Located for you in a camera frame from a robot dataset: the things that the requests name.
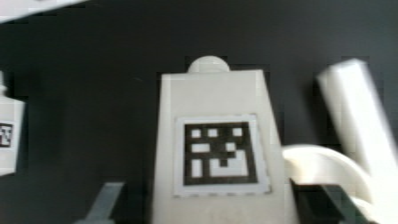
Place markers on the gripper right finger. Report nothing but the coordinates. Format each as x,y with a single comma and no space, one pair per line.
331,205

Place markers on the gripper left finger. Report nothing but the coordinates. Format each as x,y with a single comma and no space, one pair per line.
102,208

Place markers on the white stool leg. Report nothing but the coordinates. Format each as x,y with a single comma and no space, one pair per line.
221,181
11,120

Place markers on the white U-shaped wall fence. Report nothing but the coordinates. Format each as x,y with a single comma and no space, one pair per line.
89,48

